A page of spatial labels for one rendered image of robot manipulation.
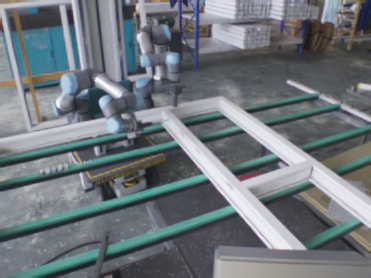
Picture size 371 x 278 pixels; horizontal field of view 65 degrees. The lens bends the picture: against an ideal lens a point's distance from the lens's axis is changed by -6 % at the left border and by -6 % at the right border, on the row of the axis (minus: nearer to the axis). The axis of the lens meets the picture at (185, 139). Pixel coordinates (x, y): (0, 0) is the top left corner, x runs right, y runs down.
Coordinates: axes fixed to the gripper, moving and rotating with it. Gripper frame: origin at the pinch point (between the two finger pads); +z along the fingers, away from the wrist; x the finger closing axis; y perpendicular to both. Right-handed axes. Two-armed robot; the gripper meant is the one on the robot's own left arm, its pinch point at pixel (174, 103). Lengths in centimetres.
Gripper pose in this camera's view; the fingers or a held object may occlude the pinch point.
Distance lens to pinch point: 194.3
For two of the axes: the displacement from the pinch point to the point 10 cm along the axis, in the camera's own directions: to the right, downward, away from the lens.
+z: 0.0, 8.7, 5.0
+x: -4.2, -4.5, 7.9
